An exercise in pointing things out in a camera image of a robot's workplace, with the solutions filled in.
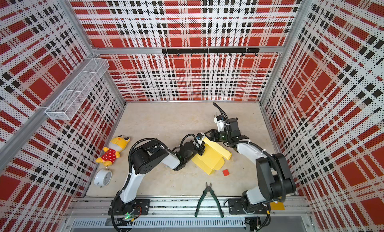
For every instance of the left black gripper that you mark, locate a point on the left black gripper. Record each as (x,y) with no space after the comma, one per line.
(202,149)

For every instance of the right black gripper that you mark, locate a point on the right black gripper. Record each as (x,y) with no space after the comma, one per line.
(213,134)

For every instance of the yellow paper box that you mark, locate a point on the yellow paper box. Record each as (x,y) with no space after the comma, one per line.
(213,158)

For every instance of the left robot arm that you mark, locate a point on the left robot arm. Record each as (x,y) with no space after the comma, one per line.
(144,156)

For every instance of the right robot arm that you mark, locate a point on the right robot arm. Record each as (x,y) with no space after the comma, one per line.
(275,181)

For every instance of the small red square block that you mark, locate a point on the small red square block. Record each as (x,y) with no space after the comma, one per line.
(226,173)

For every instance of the yellow plush toy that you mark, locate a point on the yellow plush toy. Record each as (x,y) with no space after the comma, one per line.
(113,150)

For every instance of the yellow card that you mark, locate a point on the yellow card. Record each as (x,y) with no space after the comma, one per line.
(277,206)

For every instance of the white alarm clock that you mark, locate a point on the white alarm clock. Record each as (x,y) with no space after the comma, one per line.
(103,178)

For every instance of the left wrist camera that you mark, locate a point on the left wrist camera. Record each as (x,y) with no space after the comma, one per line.
(200,137)

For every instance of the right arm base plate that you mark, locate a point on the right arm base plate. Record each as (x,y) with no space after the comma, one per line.
(237,205)

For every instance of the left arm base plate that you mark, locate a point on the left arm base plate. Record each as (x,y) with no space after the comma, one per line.
(136,207)

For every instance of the black hook rail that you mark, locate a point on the black hook rail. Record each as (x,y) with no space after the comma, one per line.
(212,51)

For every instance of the white wire mesh basket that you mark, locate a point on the white wire mesh basket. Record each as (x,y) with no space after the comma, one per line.
(69,101)

